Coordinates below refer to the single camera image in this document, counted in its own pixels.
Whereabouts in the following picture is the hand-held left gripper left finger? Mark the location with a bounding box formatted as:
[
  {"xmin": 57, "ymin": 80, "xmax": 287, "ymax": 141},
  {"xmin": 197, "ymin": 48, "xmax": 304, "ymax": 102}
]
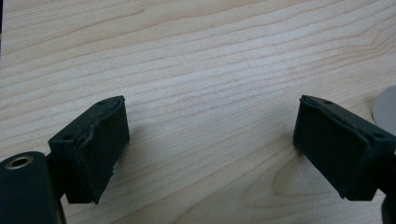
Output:
[{"xmin": 48, "ymin": 94, "xmax": 131, "ymax": 205}]

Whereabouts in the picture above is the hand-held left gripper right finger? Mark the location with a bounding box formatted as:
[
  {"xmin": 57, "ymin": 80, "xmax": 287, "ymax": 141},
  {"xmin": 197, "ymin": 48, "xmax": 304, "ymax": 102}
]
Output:
[{"xmin": 292, "ymin": 94, "xmax": 396, "ymax": 202}]

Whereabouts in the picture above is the clear plastic case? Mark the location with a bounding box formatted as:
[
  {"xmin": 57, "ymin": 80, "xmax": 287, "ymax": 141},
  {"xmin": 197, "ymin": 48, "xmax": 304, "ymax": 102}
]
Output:
[{"xmin": 371, "ymin": 85, "xmax": 396, "ymax": 137}]

